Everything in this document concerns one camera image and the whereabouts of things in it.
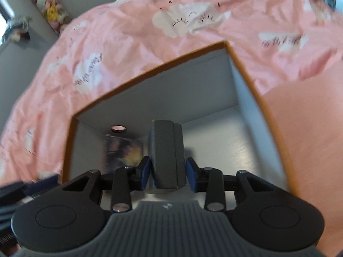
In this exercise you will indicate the striped plush toy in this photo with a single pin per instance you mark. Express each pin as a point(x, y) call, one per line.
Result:
point(17, 26)

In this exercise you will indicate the dark grey case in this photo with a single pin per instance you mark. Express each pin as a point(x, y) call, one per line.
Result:
point(166, 155)

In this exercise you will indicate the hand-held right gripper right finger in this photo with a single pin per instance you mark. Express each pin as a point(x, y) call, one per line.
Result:
point(191, 174)

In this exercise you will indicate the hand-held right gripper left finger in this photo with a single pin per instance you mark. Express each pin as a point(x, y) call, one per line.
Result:
point(144, 171)

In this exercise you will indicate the plain pink cloth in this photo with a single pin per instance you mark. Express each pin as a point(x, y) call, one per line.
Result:
point(310, 139)

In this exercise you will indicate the orange storage box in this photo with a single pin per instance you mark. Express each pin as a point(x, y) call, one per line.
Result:
point(187, 91)

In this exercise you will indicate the pink cloud-print blanket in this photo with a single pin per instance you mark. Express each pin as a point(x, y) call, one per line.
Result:
point(134, 45)

